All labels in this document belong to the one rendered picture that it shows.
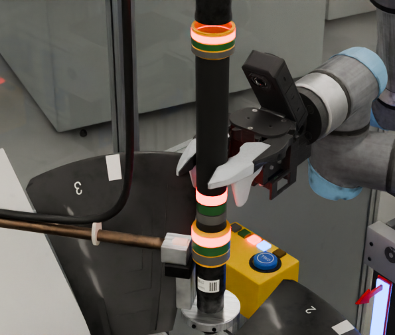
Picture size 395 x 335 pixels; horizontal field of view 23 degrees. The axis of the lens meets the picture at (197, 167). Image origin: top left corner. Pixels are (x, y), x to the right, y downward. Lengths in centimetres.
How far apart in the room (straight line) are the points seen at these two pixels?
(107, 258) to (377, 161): 36
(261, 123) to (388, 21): 58
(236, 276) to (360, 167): 45
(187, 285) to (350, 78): 32
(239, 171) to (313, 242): 161
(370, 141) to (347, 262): 157
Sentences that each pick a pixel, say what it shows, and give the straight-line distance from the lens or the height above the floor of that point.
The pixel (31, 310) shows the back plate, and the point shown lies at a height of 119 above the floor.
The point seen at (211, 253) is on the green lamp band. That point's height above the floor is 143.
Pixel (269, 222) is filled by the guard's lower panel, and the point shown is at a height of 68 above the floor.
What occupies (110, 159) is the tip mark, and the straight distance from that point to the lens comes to 122.
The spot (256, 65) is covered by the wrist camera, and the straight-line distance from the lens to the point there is 105.
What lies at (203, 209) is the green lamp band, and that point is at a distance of 105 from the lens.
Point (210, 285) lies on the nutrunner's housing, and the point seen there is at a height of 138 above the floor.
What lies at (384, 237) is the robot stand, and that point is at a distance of 187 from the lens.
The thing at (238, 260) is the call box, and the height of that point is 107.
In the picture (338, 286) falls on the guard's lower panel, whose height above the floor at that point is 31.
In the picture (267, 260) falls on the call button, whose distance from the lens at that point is 164.
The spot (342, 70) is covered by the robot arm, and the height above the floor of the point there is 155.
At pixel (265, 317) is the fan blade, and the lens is 137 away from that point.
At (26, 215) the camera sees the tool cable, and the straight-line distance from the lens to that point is 114.
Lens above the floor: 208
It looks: 32 degrees down
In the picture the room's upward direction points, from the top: straight up
